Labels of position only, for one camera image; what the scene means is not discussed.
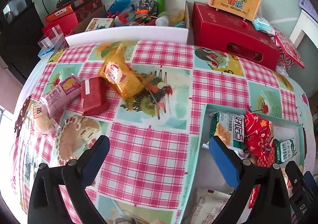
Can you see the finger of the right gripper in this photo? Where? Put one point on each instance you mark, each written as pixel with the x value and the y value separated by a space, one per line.
pixel 304 189

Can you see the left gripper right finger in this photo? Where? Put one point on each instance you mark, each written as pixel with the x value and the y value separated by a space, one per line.
pixel 272 203

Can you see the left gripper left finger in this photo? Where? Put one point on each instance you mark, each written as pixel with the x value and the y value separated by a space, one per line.
pixel 46 204

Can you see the green white biscuit packet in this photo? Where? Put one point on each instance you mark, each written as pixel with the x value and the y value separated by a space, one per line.
pixel 284 150

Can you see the pink cake roll packet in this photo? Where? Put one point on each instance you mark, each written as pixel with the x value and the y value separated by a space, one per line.
pixel 61 95

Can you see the yellow cake snack packet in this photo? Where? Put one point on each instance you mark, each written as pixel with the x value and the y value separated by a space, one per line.
pixel 127 82

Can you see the white printed snack bag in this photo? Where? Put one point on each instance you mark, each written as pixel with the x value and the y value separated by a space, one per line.
pixel 209 203

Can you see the red patterned snack bag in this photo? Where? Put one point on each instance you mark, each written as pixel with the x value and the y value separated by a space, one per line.
pixel 259 138

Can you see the teal shallow box tray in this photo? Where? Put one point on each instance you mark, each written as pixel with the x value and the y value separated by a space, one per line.
pixel 205 174

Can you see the clear wrapped round bun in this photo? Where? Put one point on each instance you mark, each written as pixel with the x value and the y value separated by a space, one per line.
pixel 42 123

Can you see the green orange cracker packet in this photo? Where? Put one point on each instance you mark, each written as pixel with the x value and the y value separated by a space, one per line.
pixel 229 128

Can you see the dark red wrapped block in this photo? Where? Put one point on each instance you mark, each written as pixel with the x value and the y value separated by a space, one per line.
pixel 94 96

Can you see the pink checkered tablecloth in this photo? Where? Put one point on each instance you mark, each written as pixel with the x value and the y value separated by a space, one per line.
pixel 147 170

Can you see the clear plastic box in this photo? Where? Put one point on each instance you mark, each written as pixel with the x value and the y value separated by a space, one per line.
pixel 52 41

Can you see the large red gift box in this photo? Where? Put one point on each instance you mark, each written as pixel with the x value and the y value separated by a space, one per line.
pixel 226 32

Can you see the blue wet wipes pack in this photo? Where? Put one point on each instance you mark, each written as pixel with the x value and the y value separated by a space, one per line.
pixel 261 24

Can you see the black cabinet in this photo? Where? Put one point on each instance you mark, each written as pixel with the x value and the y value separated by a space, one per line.
pixel 21 29

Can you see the dark red carton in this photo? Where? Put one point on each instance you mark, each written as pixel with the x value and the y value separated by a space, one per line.
pixel 81 10

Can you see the orange red flat box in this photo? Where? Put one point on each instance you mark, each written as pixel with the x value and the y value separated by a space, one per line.
pixel 59 13

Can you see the blue liquid bottle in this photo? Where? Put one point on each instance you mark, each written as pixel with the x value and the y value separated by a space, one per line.
pixel 118 6

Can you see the open cardboard junk box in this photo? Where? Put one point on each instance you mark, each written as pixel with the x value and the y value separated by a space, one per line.
pixel 145 13

